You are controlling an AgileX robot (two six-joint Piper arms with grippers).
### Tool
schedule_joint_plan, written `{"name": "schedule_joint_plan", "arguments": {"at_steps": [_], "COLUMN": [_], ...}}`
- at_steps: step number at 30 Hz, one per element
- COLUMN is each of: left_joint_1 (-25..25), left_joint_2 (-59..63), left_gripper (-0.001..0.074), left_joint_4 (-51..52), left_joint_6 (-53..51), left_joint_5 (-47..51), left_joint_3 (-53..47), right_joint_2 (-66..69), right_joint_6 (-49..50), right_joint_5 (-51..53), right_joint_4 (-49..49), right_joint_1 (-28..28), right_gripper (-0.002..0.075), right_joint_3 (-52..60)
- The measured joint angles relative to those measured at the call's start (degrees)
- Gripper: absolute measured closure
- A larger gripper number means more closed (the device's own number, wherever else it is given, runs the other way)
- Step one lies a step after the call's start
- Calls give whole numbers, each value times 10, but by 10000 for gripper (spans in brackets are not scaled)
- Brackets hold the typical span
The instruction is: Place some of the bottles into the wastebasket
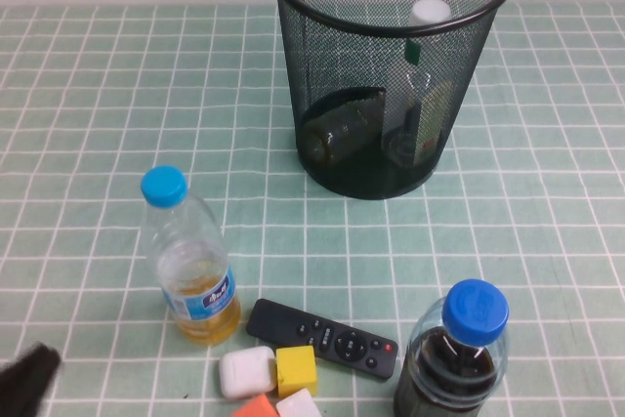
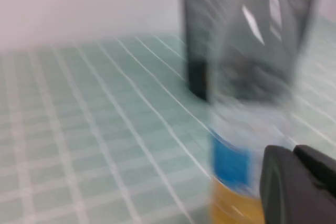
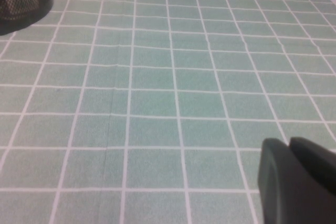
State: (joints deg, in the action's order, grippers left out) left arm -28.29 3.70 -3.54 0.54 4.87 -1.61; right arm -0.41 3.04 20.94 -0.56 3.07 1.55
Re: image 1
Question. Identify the white block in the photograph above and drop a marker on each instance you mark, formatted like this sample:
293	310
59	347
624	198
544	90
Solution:
298	406

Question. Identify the orange block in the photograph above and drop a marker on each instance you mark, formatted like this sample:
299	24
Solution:
256	408

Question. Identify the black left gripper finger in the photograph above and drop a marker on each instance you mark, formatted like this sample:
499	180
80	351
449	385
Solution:
24	383

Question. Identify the small bottle beige cap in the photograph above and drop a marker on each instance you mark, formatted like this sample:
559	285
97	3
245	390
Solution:
342	129

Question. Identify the black remote control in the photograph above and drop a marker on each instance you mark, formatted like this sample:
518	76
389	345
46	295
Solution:
278	321

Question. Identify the dark liquid bottle blue cap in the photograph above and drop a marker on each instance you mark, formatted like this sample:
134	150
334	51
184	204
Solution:
473	309

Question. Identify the white earbud case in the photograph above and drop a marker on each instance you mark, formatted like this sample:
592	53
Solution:
244	372

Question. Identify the clear bottle white cap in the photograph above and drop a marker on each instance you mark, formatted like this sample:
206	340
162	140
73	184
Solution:
429	12

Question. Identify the yellow cube block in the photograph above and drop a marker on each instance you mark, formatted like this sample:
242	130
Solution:
295	368

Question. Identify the light-blue cap bottle yellow liquid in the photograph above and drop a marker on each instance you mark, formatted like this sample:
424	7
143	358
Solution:
195	290

